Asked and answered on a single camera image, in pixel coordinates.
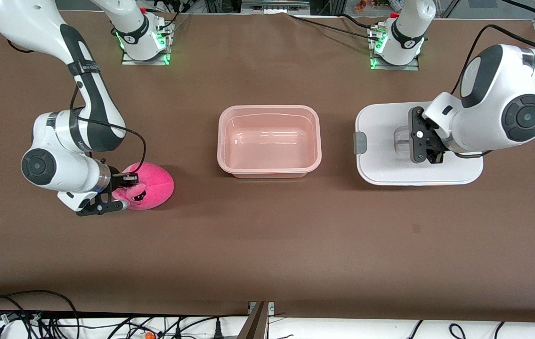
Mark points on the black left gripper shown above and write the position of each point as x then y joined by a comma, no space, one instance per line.
437,153

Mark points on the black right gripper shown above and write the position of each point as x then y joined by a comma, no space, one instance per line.
117,181

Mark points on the pink plush toy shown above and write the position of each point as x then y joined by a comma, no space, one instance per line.
154,183

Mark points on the white box lid grey latches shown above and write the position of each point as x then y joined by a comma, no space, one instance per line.
380,160

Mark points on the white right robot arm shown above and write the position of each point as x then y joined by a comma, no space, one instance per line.
74,165

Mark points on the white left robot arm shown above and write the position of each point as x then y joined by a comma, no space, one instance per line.
498,108

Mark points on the translucent pink plastic box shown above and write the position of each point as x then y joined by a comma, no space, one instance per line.
267,141

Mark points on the brown table cover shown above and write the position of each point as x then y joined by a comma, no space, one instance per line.
267,245

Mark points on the colourful small figurines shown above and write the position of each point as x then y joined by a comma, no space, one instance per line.
376,4

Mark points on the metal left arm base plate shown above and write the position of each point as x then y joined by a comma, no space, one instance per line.
411,67

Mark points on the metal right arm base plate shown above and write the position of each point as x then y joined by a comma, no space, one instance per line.
128,61

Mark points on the aluminium profile post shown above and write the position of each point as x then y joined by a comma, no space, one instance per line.
258,325

